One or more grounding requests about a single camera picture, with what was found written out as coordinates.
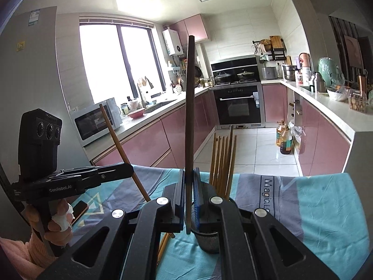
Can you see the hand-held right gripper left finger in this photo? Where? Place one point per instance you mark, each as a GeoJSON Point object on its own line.
{"type": "Point", "coordinates": [183, 207]}

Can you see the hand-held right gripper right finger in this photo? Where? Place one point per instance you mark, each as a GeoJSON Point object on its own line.
{"type": "Point", "coordinates": [197, 207]}

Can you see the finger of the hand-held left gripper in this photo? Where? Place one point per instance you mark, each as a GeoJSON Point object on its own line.
{"type": "Point", "coordinates": [116, 172]}

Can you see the brown bamboo chopstick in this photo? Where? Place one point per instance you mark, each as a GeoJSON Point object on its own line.
{"type": "Point", "coordinates": [116, 140]}
{"type": "Point", "coordinates": [191, 108]}

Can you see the black mesh utensil holder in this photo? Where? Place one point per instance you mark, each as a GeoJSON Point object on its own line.
{"type": "Point", "coordinates": [208, 242]}

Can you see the pile of bamboo chopsticks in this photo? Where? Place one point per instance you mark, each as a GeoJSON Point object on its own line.
{"type": "Point", "coordinates": [164, 248]}

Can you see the bunch of bamboo chopsticks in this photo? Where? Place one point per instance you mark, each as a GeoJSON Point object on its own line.
{"type": "Point", "coordinates": [221, 166]}

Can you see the person's left forearm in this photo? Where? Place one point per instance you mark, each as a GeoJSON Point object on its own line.
{"type": "Point", "coordinates": [17, 253]}

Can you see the person's left hand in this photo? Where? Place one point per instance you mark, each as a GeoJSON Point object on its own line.
{"type": "Point", "coordinates": [62, 233]}

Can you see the smartphone with brown case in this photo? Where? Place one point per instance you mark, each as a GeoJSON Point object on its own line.
{"type": "Point", "coordinates": [80, 211]}

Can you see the white microwave oven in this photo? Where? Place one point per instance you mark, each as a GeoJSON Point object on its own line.
{"type": "Point", "coordinates": [93, 122]}

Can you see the pink bowl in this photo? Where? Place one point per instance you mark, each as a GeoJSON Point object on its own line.
{"type": "Point", "coordinates": [136, 113]}

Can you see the pink base cabinets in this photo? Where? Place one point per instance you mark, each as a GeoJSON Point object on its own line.
{"type": "Point", "coordinates": [174, 134]}
{"type": "Point", "coordinates": [320, 140]}

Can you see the grey refrigerator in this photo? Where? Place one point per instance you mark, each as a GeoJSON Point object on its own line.
{"type": "Point", "coordinates": [35, 78]}

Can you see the steel sink faucet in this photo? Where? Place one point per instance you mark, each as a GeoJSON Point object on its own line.
{"type": "Point", "coordinates": [141, 93]}

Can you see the blue striped tablecloth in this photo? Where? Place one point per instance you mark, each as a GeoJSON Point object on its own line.
{"type": "Point", "coordinates": [291, 224]}

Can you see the black built-in oven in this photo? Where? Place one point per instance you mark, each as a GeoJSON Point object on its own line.
{"type": "Point", "coordinates": [237, 108]}

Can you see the kitchen window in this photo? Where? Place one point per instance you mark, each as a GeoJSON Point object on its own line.
{"type": "Point", "coordinates": [102, 64]}

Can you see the dark cooking oil bottle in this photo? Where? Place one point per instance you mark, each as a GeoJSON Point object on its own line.
{"type": "Point", "coordinates": [286, 143]}

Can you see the yellow cooking oil bottle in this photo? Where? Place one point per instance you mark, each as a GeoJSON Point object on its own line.
{"type": "Point", "coordinates": [279, 134]}

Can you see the clear plastic bag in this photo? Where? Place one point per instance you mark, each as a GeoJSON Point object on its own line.
{"type": "Point", "coordinates": [296, 137]}

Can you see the black hanging frying pan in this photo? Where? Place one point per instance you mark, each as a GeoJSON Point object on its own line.
{"type": "Point", "coordinates": [198, 72]}

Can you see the black wok with lid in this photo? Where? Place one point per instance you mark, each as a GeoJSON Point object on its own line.
{"type": "Point", "coordinates": [223, 78]}

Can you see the steel pot with glass lid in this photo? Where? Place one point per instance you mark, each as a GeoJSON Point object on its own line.
{"type": "Point", "coordinates": [245, 75]}

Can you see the white water heater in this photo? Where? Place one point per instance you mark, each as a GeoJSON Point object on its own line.
{"type": "Point", "coordinates": [173, 42]}

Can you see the black range hood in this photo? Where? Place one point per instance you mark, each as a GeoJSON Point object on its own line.
{"type": "Point", "coordinates": [233, 64]}

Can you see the large steel stockpot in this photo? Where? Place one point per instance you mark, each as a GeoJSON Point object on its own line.
{"type": "Point", "coordinates": [289, 73]}

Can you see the white bottle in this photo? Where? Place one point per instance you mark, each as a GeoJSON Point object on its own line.
{"type": "Point", "coordinates": [306, 75]}

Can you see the steel thermos bottle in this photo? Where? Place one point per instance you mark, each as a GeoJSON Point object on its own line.
{"type": "Point", "coordinates": [320, 83]}

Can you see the pink kitchen appliance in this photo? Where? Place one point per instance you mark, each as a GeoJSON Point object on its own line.
{"type": "Point", "coordinates": [305, 62]}

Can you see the wooden cutting board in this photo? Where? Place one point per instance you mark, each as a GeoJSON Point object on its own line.
{"type": "Point", "coordinates": [276, 42]}

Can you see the clear plastic snack container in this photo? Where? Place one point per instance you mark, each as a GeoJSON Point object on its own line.
{"type": "Point", "coordinates": [357, 103]}

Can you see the copper tumbler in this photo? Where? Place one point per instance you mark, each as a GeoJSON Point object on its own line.
{"type": "Point", "coordinates": [362, 84]}

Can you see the pink wall cabinets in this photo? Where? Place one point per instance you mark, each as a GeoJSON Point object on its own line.
{"type": "Point", "coordinates": [192, 27]}

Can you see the black wall rack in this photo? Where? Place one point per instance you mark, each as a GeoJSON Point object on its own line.
{"type": "Point", "coordinates": [276, 55]}

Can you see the pink wall picture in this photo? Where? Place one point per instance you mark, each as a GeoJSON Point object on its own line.
{"type": "Point", "coordinates": [353, 51]}

